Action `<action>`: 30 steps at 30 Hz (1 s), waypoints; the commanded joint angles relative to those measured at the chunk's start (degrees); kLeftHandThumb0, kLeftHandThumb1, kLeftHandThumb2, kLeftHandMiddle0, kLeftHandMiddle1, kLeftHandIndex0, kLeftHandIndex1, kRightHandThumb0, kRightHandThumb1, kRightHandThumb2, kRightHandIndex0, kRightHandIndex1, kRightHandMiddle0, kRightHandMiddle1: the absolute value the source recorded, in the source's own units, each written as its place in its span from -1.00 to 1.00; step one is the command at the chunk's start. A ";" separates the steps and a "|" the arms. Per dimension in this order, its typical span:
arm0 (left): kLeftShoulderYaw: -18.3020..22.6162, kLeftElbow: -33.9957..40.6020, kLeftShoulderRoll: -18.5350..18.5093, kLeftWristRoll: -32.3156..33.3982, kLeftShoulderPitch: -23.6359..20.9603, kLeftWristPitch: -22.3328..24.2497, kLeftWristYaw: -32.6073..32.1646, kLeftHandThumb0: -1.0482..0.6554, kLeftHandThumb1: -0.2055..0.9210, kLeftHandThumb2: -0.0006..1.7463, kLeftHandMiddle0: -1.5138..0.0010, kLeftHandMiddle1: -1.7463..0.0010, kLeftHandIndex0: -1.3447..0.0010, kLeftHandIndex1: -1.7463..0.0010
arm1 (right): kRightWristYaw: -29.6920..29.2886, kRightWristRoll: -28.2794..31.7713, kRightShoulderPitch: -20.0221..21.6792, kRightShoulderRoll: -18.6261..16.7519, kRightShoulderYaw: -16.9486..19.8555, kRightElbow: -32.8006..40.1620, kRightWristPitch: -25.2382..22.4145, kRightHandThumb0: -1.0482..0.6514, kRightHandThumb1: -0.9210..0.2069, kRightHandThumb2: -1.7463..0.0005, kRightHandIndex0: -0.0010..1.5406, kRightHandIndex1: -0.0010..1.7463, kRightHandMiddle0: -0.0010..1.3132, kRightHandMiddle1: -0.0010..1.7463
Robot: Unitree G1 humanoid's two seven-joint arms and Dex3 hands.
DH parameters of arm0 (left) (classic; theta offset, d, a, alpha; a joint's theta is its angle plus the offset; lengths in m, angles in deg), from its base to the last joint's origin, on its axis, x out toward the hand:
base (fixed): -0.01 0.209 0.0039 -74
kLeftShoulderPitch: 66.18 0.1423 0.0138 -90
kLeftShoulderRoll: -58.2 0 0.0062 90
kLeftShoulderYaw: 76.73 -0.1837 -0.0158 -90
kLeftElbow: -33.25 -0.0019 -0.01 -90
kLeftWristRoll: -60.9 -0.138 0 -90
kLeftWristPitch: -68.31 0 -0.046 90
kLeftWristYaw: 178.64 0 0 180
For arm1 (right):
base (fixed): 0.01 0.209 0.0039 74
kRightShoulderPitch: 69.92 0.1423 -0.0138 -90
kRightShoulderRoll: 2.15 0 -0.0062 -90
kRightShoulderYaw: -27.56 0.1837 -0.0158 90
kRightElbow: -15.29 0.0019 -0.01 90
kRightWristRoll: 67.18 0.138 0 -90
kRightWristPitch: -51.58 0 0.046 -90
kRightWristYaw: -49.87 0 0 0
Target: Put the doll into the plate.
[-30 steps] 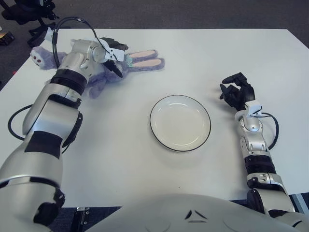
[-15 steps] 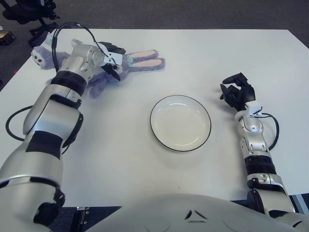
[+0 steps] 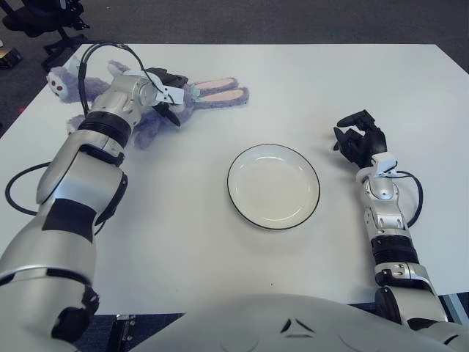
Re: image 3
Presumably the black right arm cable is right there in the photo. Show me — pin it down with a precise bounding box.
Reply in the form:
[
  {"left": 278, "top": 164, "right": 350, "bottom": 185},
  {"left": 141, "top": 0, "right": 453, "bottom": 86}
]
[{"left": 395, "top": 170, "right": 424, "bottom": 228}]

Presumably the grey robot torso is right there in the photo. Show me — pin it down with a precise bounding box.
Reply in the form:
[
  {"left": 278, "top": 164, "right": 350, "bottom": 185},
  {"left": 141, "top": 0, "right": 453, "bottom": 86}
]
[{"left": 120, "top": 293, "right": 469, "bottom": 352}]

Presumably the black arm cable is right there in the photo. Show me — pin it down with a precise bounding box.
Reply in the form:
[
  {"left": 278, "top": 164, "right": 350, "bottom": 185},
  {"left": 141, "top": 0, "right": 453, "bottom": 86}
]
[
  {"left": 5, "top": 42, "right": 166, "bottom": 217},
  {"left": 395, "top": 170, "right": 424, "bottom": 228}
]

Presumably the white table leg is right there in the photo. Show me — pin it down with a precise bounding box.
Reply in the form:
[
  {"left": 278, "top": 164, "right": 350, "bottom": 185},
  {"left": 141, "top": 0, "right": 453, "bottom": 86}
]
[{"left": 439, "top": 293, "right": 469, "bottom": 327}]

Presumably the white plate black rim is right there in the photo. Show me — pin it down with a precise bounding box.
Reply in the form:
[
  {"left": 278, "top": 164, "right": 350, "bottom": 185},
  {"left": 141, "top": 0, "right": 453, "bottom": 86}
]
[{"left": 226, "top": 144, "right": 322, "bottom": 231}]

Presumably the purple plush bunny doll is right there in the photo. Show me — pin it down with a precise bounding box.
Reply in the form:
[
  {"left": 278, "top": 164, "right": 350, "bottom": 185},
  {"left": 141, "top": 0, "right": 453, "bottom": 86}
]
[{"left": 45, "top": 59, "right": 251, "bottom": 150}]

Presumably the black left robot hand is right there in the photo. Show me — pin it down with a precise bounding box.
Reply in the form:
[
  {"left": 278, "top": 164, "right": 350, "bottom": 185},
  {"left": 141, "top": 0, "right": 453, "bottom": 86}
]
[{"left": 146, "top": 67, "right": 190, "bottom": 128}]

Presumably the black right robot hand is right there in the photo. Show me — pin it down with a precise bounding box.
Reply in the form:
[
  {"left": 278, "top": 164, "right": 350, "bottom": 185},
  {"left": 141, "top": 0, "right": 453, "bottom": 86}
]
[{"left": 332, "top": 109, "right": 388, "bottom": 169}]

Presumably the black office chair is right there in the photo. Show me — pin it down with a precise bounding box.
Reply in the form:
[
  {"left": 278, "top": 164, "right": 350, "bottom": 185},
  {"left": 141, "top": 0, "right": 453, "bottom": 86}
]
[{"left": 0, "top": 0, "right": 91, "bottom": 73}]

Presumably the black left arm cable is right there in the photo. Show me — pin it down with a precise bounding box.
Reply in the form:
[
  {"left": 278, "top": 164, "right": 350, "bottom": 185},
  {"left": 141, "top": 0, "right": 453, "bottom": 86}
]
[{"left": 5, "top": 42, "right": 166, "bottom": 217}]

